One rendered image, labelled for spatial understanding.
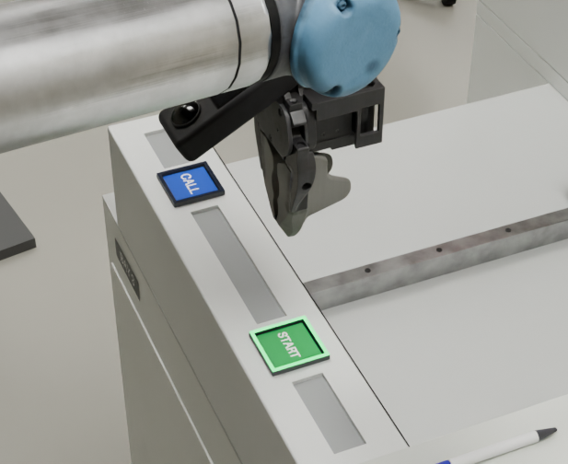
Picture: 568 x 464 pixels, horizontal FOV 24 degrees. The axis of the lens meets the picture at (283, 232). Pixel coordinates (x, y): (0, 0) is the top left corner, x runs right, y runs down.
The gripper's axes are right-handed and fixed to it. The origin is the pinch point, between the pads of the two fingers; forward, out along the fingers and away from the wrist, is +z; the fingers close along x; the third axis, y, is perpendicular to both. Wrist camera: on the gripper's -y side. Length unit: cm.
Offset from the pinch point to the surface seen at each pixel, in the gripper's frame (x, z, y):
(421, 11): 193, 111, 122
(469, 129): 41, 29, 43
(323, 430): -10.0, 15.1, -0.4
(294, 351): -1.0, 14.2, 0.8
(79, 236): 138, 111, 12
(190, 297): 13.5, 18.2, -4.0
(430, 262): 16.9, 26.2, 25.0
